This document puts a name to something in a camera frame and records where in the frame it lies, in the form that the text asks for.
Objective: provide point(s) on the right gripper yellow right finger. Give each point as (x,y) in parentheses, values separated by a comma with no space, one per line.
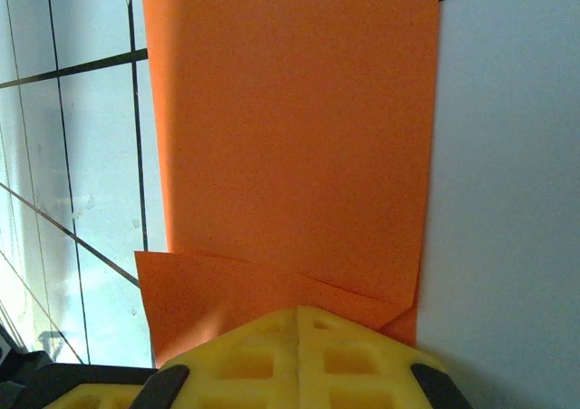
(362,372)

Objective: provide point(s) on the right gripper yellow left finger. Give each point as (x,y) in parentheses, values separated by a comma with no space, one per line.
(235,372)

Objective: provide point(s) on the orange cloth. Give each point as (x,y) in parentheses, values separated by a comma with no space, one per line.
(294,132)

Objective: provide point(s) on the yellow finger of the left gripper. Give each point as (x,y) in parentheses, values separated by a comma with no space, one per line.
(90,393)

